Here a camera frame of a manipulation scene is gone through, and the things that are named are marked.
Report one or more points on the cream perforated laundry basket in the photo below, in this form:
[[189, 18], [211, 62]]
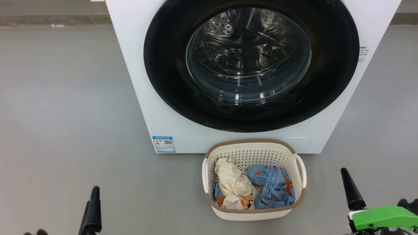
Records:
[[251, 150]]

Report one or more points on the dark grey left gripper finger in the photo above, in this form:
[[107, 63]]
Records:
[[94, 212], [82, 225]]

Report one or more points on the round black glass washer door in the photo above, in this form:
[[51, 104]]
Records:
[[163, 65]]

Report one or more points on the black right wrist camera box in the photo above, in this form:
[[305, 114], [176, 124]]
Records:
[[409, 205]]

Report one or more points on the blue printed garment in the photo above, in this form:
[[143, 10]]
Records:
[[271, 186]]

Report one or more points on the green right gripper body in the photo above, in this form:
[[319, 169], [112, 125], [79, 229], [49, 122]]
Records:
[[382, 217]]

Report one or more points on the blue energy label sticker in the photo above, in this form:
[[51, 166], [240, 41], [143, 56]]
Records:
[[164, 144]]

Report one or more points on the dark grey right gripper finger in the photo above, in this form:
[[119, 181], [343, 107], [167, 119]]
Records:
[[352, 192]]

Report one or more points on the round white filter cover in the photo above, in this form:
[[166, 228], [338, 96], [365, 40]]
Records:
[[298, 142]]

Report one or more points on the white front-load washing machine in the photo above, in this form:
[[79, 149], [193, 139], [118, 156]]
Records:
[[130, 65]]

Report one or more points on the cream printed garment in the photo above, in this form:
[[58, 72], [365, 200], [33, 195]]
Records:
[[232, 179]]

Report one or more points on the perforated steel washer drum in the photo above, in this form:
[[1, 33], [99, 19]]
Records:
[[228, 32]]

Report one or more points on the small printed text sticker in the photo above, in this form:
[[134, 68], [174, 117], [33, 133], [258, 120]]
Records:
[[363, 54]]

